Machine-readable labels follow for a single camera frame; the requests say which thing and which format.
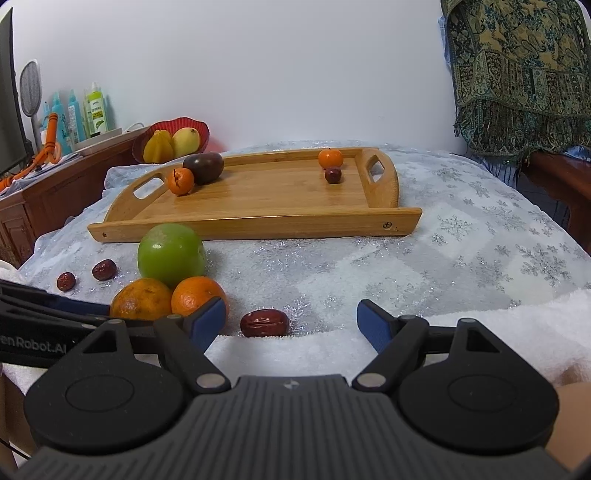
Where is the stack of papers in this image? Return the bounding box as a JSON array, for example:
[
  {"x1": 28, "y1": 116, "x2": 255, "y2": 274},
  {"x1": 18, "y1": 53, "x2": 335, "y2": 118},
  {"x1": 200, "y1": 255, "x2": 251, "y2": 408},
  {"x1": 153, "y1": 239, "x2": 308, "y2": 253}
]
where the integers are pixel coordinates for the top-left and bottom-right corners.
[{"x1": 0, "y1": 152, "x2": 84, "y2": 195}]

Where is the teal spray bottle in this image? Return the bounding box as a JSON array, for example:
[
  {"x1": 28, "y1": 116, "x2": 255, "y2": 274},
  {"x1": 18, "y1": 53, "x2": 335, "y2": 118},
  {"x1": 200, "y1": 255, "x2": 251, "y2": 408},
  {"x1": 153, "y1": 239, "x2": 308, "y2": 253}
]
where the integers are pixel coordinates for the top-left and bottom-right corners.
[
  {"x1": 50, "y1": 92, "x2": 70, "y2": 155},
  {"x1": 67, "y1": 89, "x2": 86, "y2": 144}
]

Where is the wooden serving tray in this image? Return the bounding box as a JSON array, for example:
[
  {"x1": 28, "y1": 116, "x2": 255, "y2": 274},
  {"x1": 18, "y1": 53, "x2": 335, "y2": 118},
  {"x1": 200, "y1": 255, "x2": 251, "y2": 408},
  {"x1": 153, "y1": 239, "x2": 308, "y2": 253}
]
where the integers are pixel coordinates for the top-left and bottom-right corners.
[{"x1": 88, "y1": 147, "x2": 423, "y2": 243}]

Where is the person's right leg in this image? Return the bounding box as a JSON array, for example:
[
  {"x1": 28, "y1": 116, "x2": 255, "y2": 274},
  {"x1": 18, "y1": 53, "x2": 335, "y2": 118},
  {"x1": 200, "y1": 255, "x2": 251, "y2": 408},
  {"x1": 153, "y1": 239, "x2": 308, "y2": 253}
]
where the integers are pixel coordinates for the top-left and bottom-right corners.
[{"x1": 545, "y1": 383, "x2": 591, "y2": 469}]

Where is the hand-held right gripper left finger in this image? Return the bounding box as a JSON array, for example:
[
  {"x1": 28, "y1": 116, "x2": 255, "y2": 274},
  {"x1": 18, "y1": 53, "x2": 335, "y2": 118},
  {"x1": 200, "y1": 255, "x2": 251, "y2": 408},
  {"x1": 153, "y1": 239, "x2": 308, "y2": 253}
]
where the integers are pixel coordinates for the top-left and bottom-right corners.
[{"x1": 83, "y1": 296, "x2": 232, "y2": 394}]

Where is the green apple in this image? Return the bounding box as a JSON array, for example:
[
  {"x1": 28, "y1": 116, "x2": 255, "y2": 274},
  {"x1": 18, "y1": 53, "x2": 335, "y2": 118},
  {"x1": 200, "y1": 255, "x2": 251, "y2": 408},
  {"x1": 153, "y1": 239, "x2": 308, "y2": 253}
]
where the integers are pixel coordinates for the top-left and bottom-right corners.
[{"x1": 137, "y1": 223, "x2": 207, "y2": 291}]

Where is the yellow mango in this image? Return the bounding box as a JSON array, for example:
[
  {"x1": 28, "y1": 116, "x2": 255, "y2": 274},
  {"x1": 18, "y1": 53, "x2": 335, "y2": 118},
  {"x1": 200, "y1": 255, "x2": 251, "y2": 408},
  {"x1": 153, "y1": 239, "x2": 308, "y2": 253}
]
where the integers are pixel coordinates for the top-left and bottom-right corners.
[{"x1": 171, "y1": 127, "x2": 201, "y2": 159}]

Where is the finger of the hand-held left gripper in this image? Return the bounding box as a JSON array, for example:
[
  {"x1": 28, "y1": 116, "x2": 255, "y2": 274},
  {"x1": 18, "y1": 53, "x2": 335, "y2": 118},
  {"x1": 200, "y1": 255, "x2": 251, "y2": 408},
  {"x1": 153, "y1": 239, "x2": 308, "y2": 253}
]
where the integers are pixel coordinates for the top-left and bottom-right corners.
[{"x1": 0, "y1": 279, "x2": 112, "y2": 328}]

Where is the green patterned scarf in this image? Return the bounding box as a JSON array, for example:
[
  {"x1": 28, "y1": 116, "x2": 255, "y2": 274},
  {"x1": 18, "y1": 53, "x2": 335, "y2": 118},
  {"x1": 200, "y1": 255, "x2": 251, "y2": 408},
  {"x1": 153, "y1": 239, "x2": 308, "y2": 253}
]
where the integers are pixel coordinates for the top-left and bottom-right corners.
[{"x1": 441, "y1": 0, "x2": 591, "y2": 162}]

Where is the striped cloth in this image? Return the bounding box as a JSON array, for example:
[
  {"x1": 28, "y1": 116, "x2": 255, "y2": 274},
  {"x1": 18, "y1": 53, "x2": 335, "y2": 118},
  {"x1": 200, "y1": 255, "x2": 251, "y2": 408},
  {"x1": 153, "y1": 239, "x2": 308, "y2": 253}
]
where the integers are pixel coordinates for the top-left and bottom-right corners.
[{"x1": 471, "y1": 154, "x2": 522, "y2": 190}]

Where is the black monitor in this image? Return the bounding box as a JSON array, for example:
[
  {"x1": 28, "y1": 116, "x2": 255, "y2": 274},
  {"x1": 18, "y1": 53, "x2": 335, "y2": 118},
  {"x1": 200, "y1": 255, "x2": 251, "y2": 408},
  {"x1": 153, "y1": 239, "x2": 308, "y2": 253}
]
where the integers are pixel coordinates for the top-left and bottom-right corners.
[{"x1": 0, "y1": 9, "x2": 33, "y2": 176}]

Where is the orange and black tool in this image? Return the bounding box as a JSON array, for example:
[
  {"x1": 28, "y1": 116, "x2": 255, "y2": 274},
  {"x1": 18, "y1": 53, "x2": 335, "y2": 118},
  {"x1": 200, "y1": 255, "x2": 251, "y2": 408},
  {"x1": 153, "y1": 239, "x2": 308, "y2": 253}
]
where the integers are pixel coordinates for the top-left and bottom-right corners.
[{"x1": 0, "y1": 113, "x2": 63, "y2": 190}]

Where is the dark purple tomato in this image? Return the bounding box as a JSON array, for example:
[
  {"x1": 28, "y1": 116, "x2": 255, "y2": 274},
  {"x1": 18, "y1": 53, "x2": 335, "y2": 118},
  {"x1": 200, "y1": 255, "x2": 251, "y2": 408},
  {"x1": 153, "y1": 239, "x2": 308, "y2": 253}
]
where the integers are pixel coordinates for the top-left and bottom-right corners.
[{"x1": 182, "y1": 152, "x2": 225, "y2": 186}]

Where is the electric fly swatter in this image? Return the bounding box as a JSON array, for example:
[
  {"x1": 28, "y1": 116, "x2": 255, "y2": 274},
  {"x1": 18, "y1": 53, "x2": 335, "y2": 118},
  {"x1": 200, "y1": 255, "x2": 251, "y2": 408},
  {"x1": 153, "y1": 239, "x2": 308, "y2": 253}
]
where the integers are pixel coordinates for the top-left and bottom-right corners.
[{"x1": 19, "y1": 60, "x2": 43, "y2": 153}]

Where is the wooden cabinet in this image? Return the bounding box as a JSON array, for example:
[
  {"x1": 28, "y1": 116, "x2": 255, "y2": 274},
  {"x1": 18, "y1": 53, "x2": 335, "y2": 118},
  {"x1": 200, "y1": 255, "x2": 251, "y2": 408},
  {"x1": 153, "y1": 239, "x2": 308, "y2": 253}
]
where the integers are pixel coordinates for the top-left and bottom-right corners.
[{"x1": 0, "y1": 131, "x2": 148, "y2": 268}]

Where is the wooden chair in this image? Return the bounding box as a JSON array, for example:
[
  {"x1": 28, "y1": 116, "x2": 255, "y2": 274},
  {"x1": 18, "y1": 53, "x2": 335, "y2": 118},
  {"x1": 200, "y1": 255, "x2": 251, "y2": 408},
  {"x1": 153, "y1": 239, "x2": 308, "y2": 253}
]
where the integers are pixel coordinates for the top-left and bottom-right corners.
[{"x1": 522, "y1": 150, "x2": 591, "y2": 254}]

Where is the snowflake tablecloth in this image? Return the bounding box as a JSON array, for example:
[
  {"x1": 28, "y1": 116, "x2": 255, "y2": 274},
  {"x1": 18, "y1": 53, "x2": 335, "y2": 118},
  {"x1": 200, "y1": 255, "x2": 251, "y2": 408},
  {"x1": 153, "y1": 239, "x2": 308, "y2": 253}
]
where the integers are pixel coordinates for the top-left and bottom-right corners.
[{"x1": 16, "y1": 141, "x2": 591, "y2": 337}]

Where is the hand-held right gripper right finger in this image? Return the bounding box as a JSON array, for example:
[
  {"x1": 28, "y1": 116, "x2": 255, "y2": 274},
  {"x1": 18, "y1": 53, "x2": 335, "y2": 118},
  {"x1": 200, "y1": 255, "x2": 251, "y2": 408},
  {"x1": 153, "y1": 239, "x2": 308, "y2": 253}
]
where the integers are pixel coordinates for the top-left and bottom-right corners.
[{"x1": 353, "y1": 299, "x2": 506, "y2": 393}]

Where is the yellow starfruit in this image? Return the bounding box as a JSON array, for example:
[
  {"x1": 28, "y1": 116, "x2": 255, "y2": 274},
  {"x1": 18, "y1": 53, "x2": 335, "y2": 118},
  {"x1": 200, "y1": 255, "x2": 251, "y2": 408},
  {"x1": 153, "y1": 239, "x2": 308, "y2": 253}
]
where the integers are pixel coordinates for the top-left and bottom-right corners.
[{"x1": 143, "y1": 130, "x2": 174, "y2": 164}]

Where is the red fruit bowl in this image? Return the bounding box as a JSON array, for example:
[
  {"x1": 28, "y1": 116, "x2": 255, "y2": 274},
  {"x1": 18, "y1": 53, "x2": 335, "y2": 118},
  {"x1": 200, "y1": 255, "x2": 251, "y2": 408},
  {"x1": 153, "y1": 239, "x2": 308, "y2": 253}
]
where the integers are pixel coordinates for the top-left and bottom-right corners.
[{"x1": 132, "y1": 118, "x2": 211, "y2": 164}]

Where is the large yellowish orange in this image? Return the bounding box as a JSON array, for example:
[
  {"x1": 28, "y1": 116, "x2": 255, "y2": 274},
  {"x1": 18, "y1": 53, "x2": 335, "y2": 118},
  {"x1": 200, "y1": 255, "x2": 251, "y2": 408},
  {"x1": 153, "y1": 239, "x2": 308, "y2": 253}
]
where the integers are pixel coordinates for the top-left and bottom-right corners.
[{"x1": 110, "y1": 277, "x2": 174, "y2": 320}]

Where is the green labelled bottle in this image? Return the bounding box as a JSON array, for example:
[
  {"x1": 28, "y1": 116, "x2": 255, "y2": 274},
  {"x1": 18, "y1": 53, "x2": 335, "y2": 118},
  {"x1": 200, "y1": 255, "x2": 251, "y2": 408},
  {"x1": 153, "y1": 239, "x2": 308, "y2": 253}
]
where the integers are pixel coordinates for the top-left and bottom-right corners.
[{"x1": 85, "y1": 82, "x2": 109, "y2": 138}]

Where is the mandarin orange with stem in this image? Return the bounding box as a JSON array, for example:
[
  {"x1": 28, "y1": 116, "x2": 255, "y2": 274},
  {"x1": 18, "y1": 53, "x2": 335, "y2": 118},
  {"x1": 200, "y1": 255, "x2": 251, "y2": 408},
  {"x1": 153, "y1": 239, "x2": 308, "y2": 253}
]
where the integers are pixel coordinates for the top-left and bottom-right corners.
[{"x1": 167, "y1": 167, "x2": 195, "y2": 196}]

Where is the white flat dish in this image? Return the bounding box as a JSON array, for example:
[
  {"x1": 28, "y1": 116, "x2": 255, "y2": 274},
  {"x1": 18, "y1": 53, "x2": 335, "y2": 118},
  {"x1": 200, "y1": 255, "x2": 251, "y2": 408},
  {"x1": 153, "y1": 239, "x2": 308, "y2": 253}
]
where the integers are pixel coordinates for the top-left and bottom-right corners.
[{"x1": 74, "y1": 122, "x2": 148, "y2": 155}]

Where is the white towel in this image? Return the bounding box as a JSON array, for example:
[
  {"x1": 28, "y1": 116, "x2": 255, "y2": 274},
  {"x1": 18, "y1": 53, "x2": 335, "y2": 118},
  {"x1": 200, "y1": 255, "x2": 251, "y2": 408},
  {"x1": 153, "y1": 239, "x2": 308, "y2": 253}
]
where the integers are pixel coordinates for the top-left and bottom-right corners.
[{"x1": 0, "y1": 263, "x2": 591, "y2": 386}]

